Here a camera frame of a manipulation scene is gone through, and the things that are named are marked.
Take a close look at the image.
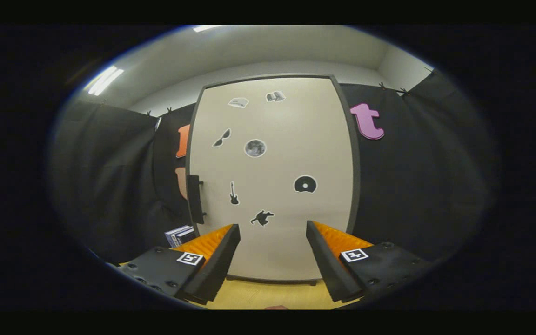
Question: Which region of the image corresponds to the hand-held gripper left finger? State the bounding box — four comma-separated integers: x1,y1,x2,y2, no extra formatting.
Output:
110,223,241,305

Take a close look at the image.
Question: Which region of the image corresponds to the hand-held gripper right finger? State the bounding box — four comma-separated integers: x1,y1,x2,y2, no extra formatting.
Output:
305,220,436,303

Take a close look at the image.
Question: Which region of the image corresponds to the black door handle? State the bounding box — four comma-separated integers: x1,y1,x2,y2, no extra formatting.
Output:
187,174,205,225

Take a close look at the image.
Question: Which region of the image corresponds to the white cabinet door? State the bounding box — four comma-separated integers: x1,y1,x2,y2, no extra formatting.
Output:
189,77,355,281

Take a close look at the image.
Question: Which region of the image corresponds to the blue white spine book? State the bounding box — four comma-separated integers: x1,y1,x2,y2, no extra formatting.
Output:
169,227,189,246

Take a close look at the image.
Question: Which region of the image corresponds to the grey cabinet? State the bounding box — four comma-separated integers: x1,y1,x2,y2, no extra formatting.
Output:
185,74,362,286

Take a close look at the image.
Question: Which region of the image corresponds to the black backdrop cloth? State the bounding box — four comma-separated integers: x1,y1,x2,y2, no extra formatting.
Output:
49,67,501,266

